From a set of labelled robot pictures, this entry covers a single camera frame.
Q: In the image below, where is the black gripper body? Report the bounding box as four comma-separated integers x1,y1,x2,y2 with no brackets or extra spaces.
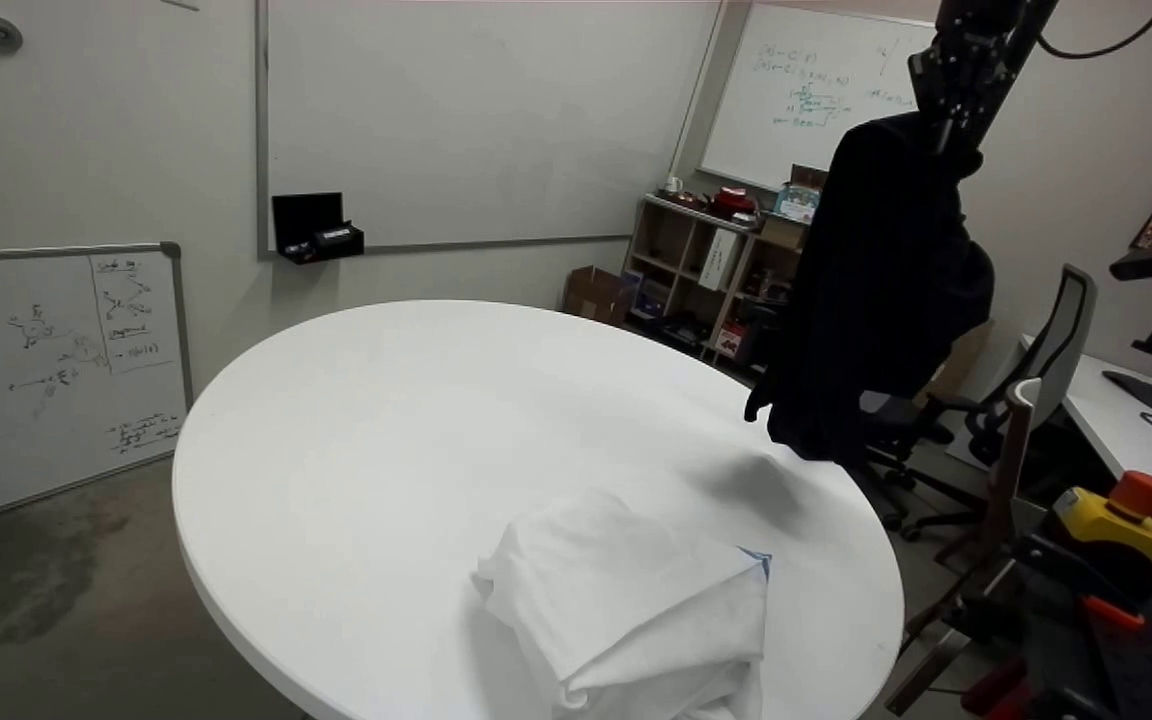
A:
923,0,1030,93

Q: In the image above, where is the black cloth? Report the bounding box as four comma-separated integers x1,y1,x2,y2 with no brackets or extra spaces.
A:
740,107,1001,470

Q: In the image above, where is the red object on shelf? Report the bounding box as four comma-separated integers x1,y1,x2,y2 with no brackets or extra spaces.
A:
712,184,759,224

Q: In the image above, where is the white cloth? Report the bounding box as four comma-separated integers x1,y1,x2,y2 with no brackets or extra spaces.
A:
468,475,776,720

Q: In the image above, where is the whiteboard with green writing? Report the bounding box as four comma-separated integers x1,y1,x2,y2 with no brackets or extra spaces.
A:
696,0,945,202

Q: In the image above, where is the blue box on shelf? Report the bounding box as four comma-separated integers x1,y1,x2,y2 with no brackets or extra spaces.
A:
768,176,827,238

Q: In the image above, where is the grey back office chair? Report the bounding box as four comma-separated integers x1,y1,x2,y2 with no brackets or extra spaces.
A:
959,259,1102,540

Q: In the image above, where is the flat leaning cardboard box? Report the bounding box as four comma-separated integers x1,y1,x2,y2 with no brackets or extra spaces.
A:
953,317,997,408

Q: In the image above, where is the wooden cube shelf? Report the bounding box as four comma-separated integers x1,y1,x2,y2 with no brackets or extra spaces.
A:
626,190,827,373

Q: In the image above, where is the black mesh office chair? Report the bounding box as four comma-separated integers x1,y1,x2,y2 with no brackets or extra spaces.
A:
851,384,992,538

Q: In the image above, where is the white desk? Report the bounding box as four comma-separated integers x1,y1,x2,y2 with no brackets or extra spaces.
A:
1062,347,1152,538

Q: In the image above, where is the brown cardboard box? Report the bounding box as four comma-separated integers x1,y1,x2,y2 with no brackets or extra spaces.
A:
562,263,644,330

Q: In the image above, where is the yellow emergency stop box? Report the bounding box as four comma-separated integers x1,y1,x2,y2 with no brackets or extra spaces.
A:
1052,470,1152,583

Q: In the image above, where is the large blank whiteboard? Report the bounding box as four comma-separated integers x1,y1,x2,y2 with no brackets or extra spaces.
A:
254,0,727,259

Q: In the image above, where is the black marker holder box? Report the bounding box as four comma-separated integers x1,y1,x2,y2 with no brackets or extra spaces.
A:
268,190,369,270

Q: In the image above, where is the small whiteboard with black sketches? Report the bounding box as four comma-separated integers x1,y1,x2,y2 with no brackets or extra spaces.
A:
0,238,195,538

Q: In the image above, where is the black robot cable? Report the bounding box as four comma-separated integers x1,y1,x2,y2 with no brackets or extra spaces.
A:
1031,0,1152,65

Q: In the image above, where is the orange handled bar clamp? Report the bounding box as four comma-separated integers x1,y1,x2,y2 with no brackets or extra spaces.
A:
880,624,1035,720
1001,556,1152,640

